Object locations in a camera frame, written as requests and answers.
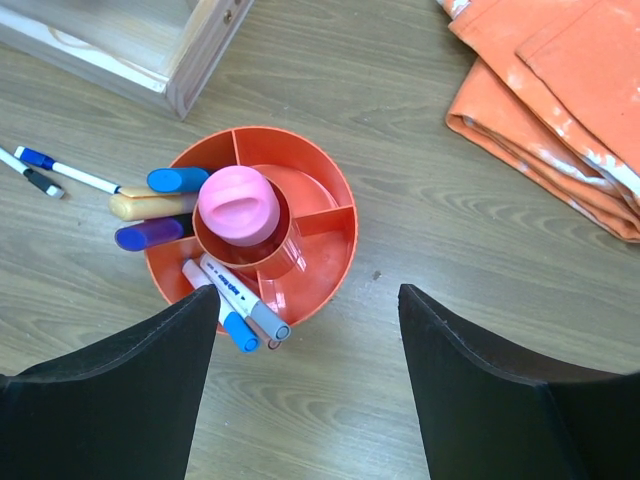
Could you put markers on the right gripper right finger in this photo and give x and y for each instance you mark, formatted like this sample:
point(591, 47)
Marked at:
point(489, 408)

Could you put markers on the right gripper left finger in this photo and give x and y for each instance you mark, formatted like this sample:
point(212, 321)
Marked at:
point(124, 407)

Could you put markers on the white pen light-blue cap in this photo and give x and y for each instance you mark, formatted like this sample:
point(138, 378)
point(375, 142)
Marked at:
point(234, 324)

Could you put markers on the white pen brown cap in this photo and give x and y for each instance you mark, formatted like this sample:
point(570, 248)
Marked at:
point(262, 335)

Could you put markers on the white pen grey cap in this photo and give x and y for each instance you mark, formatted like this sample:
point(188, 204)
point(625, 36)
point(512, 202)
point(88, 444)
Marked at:
point(244, 299)

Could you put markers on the black highlighter purple cap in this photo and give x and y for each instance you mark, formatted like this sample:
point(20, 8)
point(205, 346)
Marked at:
point(154, 232)

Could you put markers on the orange pink highlighter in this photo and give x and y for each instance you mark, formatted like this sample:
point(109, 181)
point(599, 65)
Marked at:
point(142, 203)

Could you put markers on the glue tube pink cap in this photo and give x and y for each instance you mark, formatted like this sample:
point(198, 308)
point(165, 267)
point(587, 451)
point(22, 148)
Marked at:
point(239, 205)

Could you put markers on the black highlighter blue cap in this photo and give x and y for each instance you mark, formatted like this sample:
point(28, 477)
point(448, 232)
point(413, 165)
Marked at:
point(177, 180)

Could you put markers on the orange round divided organizer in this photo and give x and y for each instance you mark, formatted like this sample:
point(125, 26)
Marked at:
point(315, 244)

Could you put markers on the white pen dark-blue cap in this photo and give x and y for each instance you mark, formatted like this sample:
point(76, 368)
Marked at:
point(43, 161)

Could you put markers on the white pen black cap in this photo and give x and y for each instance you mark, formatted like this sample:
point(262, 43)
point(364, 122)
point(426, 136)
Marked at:
point(40, 181)

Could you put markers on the orange folded cloth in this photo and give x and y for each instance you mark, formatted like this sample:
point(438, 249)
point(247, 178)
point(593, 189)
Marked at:
point(554, 93)

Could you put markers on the wooden clothes rack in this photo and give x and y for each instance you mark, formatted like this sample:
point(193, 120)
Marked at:
point(160, 54)

